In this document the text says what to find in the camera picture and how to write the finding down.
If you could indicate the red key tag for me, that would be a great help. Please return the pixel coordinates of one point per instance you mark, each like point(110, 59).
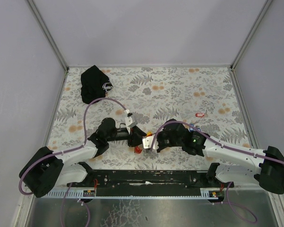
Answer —
point(199, 114)

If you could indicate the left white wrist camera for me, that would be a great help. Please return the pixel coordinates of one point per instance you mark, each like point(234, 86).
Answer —
point(130, 119)

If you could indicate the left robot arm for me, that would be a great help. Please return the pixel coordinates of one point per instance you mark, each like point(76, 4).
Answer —
point(47, 169)

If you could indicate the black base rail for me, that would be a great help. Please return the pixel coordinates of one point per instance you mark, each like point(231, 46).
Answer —
point(146, 183)

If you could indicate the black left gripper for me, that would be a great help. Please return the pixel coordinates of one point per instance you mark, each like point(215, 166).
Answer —
point(133, 137)

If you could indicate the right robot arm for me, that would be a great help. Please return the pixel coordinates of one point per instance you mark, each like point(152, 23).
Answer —
point(262, 166)

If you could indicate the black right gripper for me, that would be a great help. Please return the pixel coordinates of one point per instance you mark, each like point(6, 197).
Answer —
point(160, 141)

